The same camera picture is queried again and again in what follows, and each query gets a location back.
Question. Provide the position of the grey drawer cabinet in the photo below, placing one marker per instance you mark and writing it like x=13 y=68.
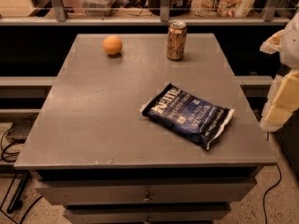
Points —
x=91 y=127

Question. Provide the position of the lower grey drawer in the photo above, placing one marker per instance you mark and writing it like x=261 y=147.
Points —
x=147 y=214

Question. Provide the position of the blue potato chip bag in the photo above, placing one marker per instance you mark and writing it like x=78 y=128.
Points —
x=179 y=111

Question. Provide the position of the gold soda can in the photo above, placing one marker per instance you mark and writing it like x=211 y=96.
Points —
x=177 y=34

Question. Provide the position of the metal railing frame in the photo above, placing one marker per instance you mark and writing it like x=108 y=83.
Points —
x=130 y=12

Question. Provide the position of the colourful snack bag background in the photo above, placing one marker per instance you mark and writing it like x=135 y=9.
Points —
x=224 y=8

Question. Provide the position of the grey drawer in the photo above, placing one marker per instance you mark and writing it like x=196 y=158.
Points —
x=147 y=214
x=93 y=192

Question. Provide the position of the upper grey drawer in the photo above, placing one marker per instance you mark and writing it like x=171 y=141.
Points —
x=93 y=192

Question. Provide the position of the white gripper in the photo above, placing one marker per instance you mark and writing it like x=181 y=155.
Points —
x=291 y=46

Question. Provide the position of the grey power adapter box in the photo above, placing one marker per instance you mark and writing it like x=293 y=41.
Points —
x=19 y=131

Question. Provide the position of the orange fruit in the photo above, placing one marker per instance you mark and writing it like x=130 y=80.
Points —
x=112 y=45

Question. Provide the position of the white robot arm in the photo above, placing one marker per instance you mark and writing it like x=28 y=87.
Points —
x=289 y=56

